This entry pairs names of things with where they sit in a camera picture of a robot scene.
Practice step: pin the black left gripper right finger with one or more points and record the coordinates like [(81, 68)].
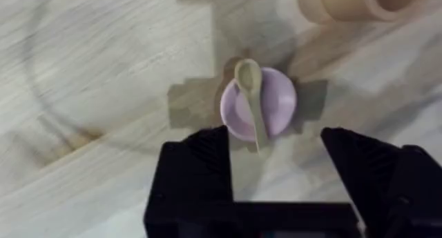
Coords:
[(386, 176)]

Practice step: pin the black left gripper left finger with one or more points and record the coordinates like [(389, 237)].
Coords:
[(197, 169)]

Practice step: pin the wooden spoon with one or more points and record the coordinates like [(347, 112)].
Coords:
[(249, 80)]

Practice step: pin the pink plate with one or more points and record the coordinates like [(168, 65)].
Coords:
[(276, 103)]

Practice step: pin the beige cylindrical container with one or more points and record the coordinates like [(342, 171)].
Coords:
[(359, 3)]

